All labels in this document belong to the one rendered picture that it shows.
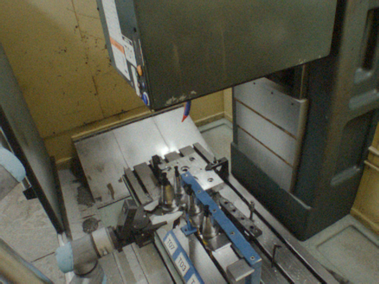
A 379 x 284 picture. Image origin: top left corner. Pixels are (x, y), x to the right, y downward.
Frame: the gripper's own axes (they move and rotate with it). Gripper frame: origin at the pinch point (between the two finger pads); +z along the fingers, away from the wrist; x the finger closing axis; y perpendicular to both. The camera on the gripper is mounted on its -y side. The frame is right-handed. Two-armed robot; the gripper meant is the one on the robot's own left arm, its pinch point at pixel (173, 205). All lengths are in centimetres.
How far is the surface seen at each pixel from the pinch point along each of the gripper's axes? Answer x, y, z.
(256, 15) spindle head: -7, -46, 35
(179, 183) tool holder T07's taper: -15.6, 8.2, 8.5
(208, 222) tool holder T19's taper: 6.1, 7.0, 8.2
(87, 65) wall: -140, -1, 2
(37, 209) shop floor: -187, 136, -82
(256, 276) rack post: 22.8, 19.2, 14.3
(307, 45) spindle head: -7, -34, 55
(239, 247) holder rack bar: 15.8, 11.3, 12.9
